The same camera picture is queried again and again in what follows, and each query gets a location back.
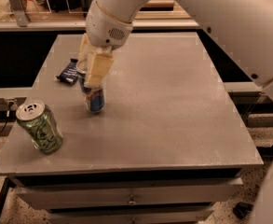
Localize blue silver redbull can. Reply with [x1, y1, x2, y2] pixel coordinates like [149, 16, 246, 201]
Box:
[76, 62, 105, 113]

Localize metal railing post left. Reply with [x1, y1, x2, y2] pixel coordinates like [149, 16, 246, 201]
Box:
[9, 0, 30, 27]

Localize green soda can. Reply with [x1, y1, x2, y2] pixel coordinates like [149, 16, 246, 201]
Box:
[16, 100, 63, 154]

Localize grey drawer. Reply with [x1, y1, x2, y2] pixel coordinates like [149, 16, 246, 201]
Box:
[16, 177, 242, 210]
[48, 206, 213, 224]

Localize grey upper drawer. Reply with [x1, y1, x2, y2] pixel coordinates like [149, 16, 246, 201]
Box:
[16, 177, 242, 210]

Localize black cable with plug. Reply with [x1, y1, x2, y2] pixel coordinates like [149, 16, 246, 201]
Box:
[0, 100, 18, 152]

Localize black office chair base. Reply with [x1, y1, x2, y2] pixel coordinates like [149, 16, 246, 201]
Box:
[233, 202, 253, 219]

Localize grey lower drawer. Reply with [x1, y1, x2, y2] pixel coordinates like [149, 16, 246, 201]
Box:
[48, 206, 213, 224]

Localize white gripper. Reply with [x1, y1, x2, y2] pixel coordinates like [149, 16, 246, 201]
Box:
[77, 0, 132, 88]

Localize dark blue snack wrapper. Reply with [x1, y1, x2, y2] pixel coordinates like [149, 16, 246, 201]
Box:
[57, 59, 78, 85]

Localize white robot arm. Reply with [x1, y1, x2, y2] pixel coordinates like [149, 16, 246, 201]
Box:
[79, 0, 273, 101]

